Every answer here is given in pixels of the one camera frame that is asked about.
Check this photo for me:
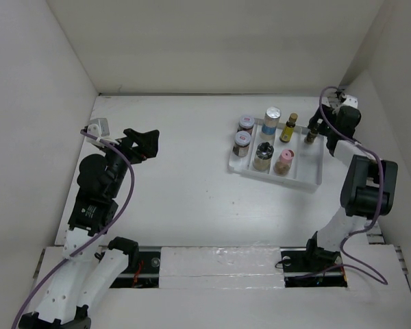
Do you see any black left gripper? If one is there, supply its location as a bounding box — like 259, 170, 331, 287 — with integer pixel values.
98, 127, 159, 197

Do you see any black pepper grinder bottle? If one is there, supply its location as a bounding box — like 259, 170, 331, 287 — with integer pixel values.
304, 127, 319, 145

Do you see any yellow label bottle cork cap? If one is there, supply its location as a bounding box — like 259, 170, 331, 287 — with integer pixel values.
279, 113, 298, 143

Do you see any blue label silver lid jar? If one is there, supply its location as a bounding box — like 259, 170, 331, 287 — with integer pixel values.
260, 107, 282, 141

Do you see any pink lid spice jar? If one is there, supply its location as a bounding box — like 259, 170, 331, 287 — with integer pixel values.
273, 149, 295, 175

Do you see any black lid white powder jar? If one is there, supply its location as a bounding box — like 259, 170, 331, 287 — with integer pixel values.
253, 142, 274, 171

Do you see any white lid brown sauce jar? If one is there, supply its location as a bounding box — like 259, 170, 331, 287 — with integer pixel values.
237, 115, 256, 135

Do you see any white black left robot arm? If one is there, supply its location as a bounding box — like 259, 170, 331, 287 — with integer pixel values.
12, 124, 160, 328

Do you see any white divided organizer tray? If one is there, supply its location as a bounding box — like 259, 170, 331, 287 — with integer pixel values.
228, 119, 325, 191

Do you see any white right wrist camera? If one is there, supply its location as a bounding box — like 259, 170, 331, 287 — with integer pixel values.
329, 90, 358, 114

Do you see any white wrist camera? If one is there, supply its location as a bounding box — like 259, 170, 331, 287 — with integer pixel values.
84, 118, 119, 148
329, 90, 358, 114

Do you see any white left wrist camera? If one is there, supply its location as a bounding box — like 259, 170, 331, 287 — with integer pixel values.
84, 118, 119, 148

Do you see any aluminium rail right edge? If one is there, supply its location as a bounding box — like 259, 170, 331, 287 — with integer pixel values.
327, 89, 384, 244

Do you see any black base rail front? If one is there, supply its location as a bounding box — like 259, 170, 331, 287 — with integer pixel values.
112, 246, 347, 290

